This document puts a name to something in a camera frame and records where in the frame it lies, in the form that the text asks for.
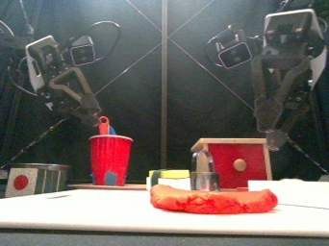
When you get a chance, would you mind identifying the wooden box with red drawer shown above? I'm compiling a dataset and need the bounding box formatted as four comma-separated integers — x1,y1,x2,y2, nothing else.
190,137,274,190

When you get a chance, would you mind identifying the red plastic cup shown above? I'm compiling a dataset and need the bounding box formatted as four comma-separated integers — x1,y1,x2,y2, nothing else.
87,134,135,186

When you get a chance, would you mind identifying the round metal tin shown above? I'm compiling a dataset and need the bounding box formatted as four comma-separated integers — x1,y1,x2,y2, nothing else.
8,162,72,194

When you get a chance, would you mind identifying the red play dough blob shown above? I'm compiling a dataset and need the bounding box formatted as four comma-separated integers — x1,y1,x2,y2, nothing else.
149,184,280,215

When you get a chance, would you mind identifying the small box with red dot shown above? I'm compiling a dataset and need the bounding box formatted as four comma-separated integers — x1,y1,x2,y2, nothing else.
4,167,62,199

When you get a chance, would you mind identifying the egg sushi with green band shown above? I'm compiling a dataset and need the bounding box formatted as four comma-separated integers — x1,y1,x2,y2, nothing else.
146,168,191,192

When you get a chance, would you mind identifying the white cutting board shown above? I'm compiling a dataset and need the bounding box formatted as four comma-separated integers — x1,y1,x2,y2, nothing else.
0,186,329,238

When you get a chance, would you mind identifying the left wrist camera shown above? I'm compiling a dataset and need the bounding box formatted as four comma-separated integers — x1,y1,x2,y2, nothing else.
68,35,98,67

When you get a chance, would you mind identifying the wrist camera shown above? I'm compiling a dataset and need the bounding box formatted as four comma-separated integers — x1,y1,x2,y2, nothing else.
214,29,254,70
68,35,98,67

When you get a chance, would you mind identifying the black looped cable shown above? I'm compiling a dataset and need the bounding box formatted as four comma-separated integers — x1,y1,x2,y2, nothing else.
82,20,122,63

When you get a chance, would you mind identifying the vertical metal frame pole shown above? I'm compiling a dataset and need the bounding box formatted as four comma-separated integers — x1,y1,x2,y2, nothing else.
159,0,170,170

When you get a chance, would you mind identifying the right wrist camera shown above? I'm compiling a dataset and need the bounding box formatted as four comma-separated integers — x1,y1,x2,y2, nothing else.
214,29,254,70

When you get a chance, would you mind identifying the metal ring cutter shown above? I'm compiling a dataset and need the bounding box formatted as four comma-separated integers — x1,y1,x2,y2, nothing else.
190,149,221,192

